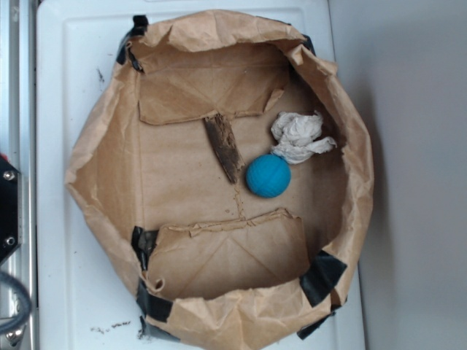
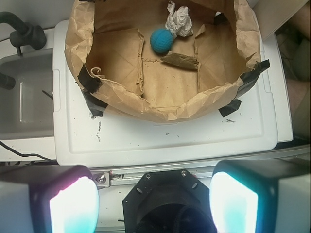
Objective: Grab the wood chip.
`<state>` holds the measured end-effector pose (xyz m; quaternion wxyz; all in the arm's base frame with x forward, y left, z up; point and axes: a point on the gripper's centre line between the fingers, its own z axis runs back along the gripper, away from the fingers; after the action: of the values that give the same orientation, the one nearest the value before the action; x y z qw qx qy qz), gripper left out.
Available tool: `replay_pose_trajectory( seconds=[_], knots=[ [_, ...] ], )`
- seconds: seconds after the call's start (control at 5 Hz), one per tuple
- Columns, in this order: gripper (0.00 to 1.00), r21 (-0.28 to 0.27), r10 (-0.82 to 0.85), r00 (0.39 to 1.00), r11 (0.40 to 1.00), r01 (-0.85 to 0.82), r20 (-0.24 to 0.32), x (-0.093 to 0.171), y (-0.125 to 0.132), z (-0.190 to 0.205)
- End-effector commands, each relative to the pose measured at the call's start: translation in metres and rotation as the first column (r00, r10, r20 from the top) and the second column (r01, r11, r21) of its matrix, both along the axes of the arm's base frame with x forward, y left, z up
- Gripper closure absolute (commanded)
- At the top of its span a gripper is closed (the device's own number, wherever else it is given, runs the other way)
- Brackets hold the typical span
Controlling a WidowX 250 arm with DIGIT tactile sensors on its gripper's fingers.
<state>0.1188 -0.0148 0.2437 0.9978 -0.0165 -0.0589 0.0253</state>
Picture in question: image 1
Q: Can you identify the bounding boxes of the white plastic tray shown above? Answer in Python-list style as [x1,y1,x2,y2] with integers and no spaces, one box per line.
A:
[35,6,367,350]

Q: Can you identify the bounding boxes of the brown paper bag tray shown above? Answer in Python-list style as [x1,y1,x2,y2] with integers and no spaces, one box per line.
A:
[65,9,374,349]

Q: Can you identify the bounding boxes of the blue ball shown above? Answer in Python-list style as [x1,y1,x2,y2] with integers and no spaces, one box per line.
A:
[245,154,291,198]

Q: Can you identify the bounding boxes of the dark brown wood chip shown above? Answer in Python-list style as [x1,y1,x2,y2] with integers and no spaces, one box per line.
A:
[204,114,244,184]

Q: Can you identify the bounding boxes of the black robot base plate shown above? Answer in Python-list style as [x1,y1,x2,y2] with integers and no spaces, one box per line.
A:
[0,155,19,265]

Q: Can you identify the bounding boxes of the crumpled white tissue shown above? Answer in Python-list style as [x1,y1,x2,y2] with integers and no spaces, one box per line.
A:
[270,111,337,165]

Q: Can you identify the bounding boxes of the grey cable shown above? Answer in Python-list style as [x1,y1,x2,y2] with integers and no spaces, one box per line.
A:
[0,270,34,336]

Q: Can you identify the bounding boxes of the silver metal rail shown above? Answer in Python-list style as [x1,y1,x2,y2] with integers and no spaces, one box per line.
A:
[1,1,39,349]

